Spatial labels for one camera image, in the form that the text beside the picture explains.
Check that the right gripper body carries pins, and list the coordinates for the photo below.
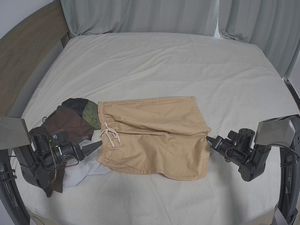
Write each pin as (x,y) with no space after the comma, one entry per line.
(223,145)

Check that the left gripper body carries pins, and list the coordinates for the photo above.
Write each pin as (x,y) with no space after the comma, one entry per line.
(71,152)

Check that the beige shorts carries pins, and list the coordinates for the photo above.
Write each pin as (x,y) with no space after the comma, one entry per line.
(152,137)

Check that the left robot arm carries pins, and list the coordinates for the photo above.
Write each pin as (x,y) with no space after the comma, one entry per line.
(28,172)

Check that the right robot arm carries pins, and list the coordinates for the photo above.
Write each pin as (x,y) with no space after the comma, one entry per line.
(257,163)

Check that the bed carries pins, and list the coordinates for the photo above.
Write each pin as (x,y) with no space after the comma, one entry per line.
(152,62)

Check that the white garment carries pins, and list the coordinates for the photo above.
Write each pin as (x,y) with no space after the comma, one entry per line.
(82,174)

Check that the brown garment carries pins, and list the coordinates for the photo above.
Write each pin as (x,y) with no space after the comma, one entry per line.
(68,123)

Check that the green garment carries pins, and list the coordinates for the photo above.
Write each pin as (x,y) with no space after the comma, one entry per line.
(90,116)

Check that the black garment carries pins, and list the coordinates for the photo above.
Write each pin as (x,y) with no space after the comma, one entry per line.
(73,105)

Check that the window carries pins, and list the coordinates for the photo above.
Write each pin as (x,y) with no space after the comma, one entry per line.
(217,33)

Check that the pale green curtain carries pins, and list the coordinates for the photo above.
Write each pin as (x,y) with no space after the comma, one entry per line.
(257,13)
(140,8)

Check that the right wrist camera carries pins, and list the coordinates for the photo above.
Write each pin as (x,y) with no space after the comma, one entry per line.
(233,135)

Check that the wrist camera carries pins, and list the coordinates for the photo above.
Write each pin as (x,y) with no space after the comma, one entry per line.
(61,137)
(233,135)

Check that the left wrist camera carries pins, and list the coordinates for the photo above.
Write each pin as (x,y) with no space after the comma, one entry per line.
(61,137)

